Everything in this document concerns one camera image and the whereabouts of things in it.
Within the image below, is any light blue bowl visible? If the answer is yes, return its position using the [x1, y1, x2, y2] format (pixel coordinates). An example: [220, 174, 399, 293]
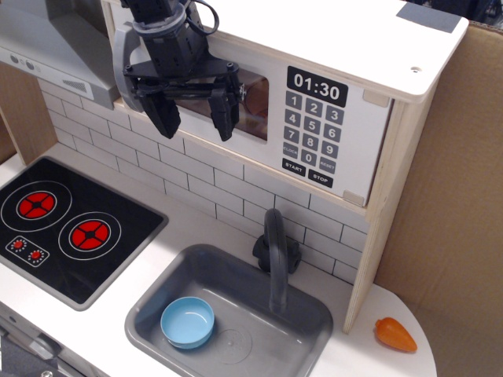
[160, 297, 215, 350]

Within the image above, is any dark grey toy faucet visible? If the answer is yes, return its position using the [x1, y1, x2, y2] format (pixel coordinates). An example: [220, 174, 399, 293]
[252, 208, 301, 313]

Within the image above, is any brown cardboard panel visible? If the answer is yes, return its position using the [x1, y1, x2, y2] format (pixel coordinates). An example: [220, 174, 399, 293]
[375, 23, 502, 376]

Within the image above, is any orange toy carrot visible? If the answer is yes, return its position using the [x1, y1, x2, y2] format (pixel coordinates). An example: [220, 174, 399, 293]
[375, 317, 418, 353]

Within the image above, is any orange transparent toy pot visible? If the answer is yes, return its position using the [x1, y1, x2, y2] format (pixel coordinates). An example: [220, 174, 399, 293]
[237, 78, 269, 141]

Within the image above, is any grey tape patch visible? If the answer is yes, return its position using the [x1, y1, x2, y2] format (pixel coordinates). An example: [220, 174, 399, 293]
[396, 2, 461, 33]

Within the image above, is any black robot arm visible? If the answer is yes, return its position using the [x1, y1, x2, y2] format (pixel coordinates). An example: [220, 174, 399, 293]
[112, 1, 246, 141]

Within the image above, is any grey range hood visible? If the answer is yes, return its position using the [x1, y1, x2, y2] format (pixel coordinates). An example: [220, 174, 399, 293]
[1, 1, 119, 109]

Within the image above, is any grey toy sink basin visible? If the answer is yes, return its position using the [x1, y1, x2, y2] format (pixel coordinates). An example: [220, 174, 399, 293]
[125, 244, 333, 376]

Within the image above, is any black toy stove top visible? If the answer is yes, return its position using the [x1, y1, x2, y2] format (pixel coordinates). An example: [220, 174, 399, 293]
[1, 157, 168, 311]

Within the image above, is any wooden toy microwave cabinet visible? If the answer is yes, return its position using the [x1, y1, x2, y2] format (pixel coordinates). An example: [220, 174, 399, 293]
[106, 1, 468, 331]

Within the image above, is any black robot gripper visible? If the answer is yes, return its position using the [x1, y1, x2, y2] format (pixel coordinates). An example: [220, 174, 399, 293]
[123, 15, 239, 141]

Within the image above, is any white toy microwave door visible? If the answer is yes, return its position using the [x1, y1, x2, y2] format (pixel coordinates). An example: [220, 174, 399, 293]
[176, 34, 393, 207]

